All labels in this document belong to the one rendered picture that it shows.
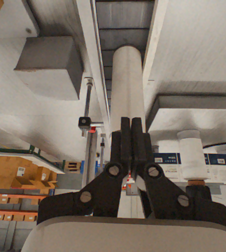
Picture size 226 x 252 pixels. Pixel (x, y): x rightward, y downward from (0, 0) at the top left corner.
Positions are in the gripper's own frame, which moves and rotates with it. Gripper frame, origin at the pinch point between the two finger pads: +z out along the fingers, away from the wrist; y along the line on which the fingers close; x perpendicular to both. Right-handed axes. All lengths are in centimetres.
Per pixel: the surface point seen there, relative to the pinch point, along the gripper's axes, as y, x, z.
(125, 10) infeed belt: -0.4, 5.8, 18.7
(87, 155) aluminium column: -14, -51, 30
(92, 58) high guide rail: -4.3, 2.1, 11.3
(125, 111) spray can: -0.1, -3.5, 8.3
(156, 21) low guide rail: 3.4, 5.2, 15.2
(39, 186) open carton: -144, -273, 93
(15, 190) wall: -483, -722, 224
